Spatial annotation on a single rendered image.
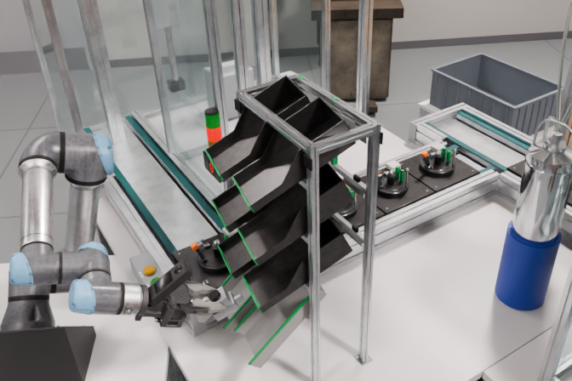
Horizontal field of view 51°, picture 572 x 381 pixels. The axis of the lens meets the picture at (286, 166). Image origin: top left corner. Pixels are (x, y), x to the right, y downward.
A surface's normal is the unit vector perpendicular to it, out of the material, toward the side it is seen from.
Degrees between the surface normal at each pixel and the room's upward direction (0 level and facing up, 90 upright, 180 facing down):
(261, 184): 25
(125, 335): 0
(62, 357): 90
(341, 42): 90
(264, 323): 45
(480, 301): 0
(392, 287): 0
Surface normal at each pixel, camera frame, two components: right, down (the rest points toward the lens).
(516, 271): -0.73, 0.40
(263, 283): -0.43, -0.66
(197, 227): -0.04, -0.84
